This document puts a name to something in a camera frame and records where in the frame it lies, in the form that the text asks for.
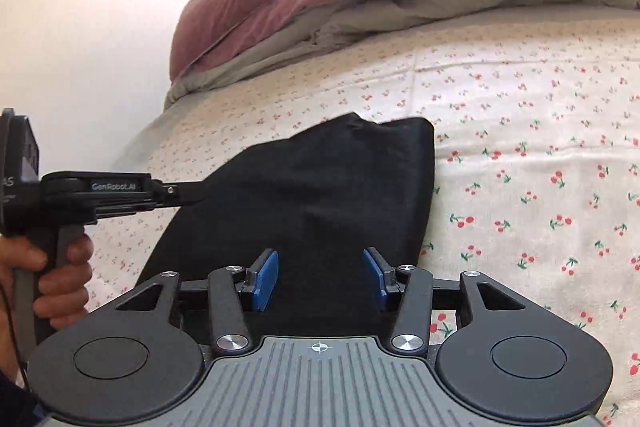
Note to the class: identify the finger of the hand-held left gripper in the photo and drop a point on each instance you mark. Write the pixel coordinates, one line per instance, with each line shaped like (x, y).
(187, 193)

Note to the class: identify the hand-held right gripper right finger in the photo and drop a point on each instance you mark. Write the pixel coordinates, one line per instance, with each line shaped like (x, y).
(374, 277)

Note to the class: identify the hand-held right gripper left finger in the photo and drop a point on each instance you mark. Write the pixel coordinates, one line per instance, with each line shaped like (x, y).
(265, 279)

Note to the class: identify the black pants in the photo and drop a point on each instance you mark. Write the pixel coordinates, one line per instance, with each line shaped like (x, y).
(310, 197)

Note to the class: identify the person's left hand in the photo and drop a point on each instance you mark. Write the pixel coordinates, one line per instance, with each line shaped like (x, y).
(67, 287)

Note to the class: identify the grey fitted mattress cover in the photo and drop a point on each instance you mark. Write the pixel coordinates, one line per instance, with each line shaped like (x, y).
(150, 132)

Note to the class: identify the cherry print bed sheet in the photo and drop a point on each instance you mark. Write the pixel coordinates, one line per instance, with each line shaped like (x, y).
(525, 167)

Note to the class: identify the person's dark clothing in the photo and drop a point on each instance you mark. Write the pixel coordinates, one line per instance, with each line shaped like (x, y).
(15, 402)

